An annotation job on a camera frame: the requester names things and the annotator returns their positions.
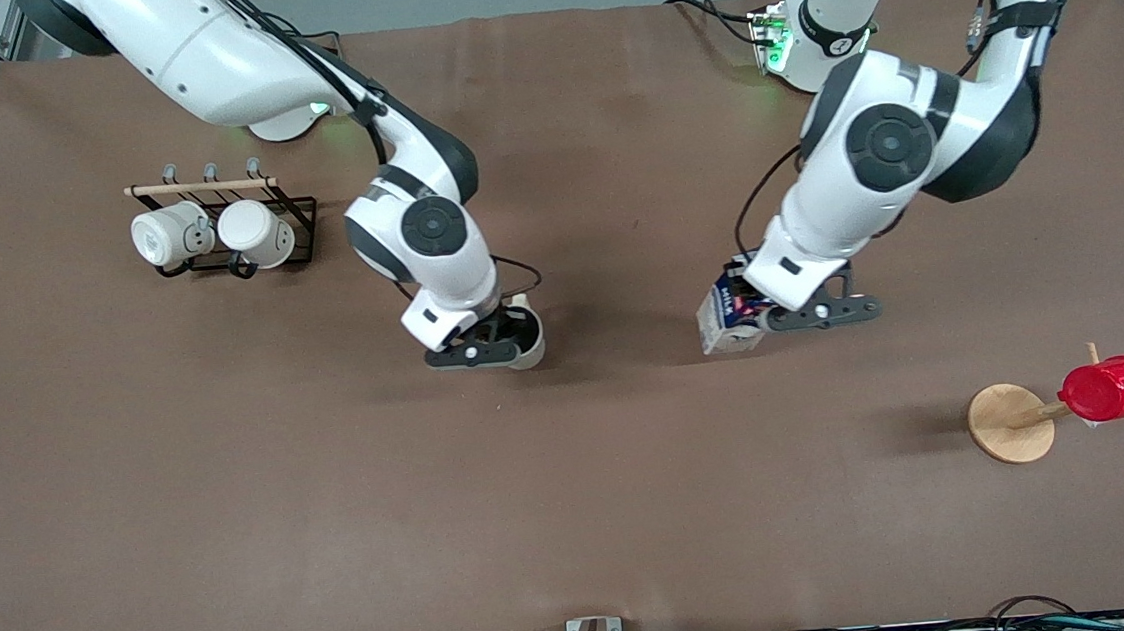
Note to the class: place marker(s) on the beige mug with grey inside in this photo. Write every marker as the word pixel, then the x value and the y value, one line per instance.
pixel 532 343

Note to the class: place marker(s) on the blue and white milk carton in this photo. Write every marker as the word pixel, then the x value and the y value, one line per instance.
pixel 724 333

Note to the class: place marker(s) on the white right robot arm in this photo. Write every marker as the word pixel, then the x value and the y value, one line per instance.
pixel 200 53

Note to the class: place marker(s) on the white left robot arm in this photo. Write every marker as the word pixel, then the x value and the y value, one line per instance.
pixel 890 144

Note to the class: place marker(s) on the red ribbed plastic cup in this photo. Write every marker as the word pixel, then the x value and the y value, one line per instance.
pixel 1115 389

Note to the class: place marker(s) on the wooden mug tree stand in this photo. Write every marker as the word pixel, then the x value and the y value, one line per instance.
pixel 1010 424

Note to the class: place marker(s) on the plain white mug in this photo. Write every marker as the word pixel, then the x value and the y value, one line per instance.
pixel 254 231

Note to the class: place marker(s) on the white mug with face print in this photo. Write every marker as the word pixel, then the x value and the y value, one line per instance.
pixel 160 237

